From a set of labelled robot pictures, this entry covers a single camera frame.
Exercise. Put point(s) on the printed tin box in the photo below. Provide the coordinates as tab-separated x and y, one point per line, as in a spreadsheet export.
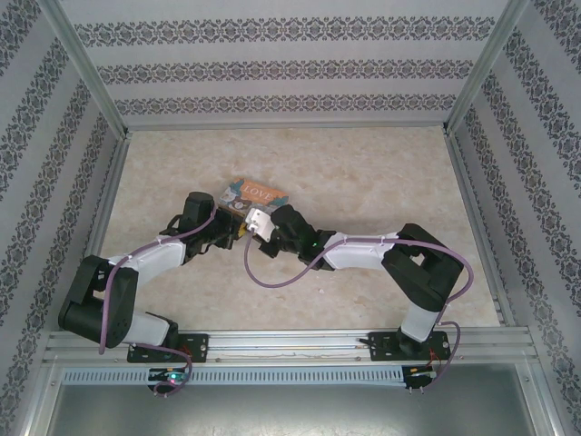
254	193

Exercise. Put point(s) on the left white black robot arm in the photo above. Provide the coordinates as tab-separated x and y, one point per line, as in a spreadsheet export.
154	254

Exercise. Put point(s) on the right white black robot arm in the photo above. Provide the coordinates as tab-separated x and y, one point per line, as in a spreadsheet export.
358	252

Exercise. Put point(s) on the left controller board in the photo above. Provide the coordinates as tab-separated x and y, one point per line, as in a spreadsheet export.
170	375

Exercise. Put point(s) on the controller board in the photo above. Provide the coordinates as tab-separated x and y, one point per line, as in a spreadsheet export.
420	373
170	375

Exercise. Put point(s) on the right controller board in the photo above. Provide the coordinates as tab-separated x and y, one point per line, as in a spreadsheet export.
420	373

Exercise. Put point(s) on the aluminium side rail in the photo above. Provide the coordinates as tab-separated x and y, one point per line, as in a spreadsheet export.
104	200
476	213

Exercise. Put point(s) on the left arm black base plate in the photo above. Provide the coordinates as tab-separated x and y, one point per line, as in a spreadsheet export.
195	347

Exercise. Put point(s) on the aluminium mounting rail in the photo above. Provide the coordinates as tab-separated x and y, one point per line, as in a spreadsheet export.
290	340

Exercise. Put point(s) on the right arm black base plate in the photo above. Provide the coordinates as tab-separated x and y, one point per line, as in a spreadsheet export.
383	345

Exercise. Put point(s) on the aluminium frame post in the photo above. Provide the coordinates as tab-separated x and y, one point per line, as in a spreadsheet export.
86	68
488	68

